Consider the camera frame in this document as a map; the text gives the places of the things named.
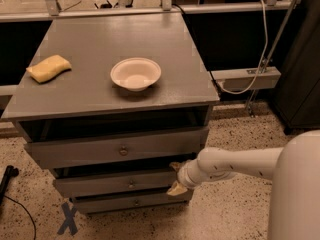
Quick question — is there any yellow sponge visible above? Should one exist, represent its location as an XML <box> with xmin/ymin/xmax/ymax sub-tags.
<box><xmin>26</xmin><ymin>55</ymin><xmax>72</xmax><ymax>83</ymax></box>

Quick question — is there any black cable on cabinet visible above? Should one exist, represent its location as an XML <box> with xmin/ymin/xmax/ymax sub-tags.
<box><xmin>171</xmin><ymin>3</ymin><xmax>223</xmax><ymax>95</ymax></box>

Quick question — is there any white paper bowl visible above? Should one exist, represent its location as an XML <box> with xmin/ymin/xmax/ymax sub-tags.
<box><xmin>110</xmin><ymin>58</ymin><xmax>161</xmax><ymax>92</ymax></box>

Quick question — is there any grey wooden drawer cabinet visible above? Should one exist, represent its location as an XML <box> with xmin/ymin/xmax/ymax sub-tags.
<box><xmin>1</xmin><ymin>12</ymin><xmax>221</xmax><ymax>215</ymax></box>

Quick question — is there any grey metal rail frame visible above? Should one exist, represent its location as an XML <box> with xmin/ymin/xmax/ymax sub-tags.
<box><xmin>0</xmin><ymin>0</ymin><xmax>305</xmax><ymax>23</ymax></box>

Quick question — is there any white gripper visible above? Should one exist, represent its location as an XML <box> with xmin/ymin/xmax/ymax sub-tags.
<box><xmin>167</xmin><ymin>159</ymin><xmax>204</xmax><ymax>196</ymax></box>

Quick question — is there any grey drawer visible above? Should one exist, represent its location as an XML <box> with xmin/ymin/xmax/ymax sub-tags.
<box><xmin>25</xmin><ymin>127</ymin><xmax>209</xmax><ymax>169</ymax></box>
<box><xmin>72</xmin><ymin>188</ymin><xmax>193</xmax><ymax>214</ymax></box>
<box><xmin>54</xmin><ymin>159</ymin><xmax>176</xmax><ymax>197</ymax></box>

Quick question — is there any white cable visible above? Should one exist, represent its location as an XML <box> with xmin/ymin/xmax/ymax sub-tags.
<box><xmin>216</xmin><ymin>0</ymin><xmax>270</xmax><ymax>96</ymax></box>

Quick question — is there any grey bottom drawer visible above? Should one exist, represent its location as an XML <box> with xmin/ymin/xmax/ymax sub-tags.
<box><xmin>72</xmin><ymin>188</ymin><xmax>193</xmax><ymax>214</ymax></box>

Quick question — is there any black floor cable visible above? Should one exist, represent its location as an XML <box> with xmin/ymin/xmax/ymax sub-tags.
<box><xmin>3</xmin><ymin>194</ymin><xmax>37</xmax><ymax>240</ymax></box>

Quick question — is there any grey top drawer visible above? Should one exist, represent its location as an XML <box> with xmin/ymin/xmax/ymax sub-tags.
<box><xmin>25</xmin><ymin>127</ymin><xmax>209</xmax><ymax>169</ymax></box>

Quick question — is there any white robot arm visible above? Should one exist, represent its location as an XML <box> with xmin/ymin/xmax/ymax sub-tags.
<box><xmin>167</xmin><ymin>130</ymin><xmax>320</xmax><ymax>240</ymax></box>

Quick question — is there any dark cabinet at right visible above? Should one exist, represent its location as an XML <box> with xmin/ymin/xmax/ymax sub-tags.
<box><xmin>270</xmin><ymin>0</ymin><xmax>320</xmax><ymax>135</ymax></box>

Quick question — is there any black stand foot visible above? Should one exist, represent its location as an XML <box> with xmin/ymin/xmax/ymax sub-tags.
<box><xmin>0</xmin><ymin>165</ymin><xmax>19</xmax><ymax>205</ymax></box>

